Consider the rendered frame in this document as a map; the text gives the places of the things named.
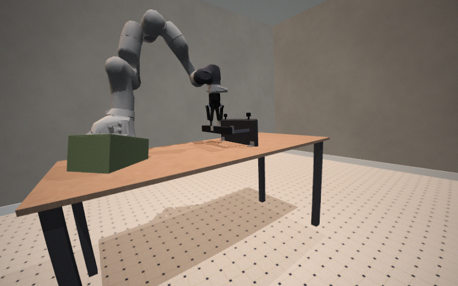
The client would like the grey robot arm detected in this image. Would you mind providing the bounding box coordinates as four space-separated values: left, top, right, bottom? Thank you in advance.
86 10 228 137

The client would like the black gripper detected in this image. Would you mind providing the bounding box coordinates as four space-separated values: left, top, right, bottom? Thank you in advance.
205 93 224 131

